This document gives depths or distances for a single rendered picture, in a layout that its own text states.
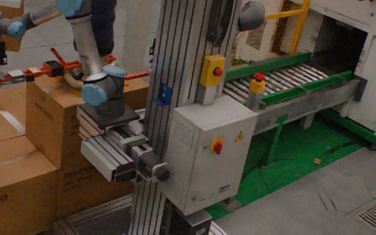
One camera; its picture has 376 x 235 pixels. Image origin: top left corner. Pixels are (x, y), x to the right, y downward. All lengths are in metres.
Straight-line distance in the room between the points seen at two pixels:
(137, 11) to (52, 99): 1.71
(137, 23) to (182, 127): 2.23
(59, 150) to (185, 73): 0.99
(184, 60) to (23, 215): 1.36
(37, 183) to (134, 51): 1.87
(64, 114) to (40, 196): 0.53
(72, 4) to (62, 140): 0.91
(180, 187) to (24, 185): 0.94
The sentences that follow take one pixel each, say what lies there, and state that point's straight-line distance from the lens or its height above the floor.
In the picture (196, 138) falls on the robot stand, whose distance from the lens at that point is 2.17.
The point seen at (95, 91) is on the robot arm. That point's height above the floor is 1.24.
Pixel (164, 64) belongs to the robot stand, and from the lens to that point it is 2.33.
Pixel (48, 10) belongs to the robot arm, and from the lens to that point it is 2.49.
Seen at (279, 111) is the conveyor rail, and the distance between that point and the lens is 3.98.
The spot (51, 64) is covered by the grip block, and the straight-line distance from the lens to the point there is 2.85.
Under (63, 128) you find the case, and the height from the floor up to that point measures 0.82.
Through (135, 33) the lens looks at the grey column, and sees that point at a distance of 4.38.
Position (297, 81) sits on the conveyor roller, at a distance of 4.66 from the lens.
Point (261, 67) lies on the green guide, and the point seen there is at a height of 0.60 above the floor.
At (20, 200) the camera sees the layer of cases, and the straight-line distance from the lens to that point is 2.96.
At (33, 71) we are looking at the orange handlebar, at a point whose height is 1.09.
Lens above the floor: 2.29
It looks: 28 degrees down
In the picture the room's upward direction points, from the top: 11 degrees clockwise
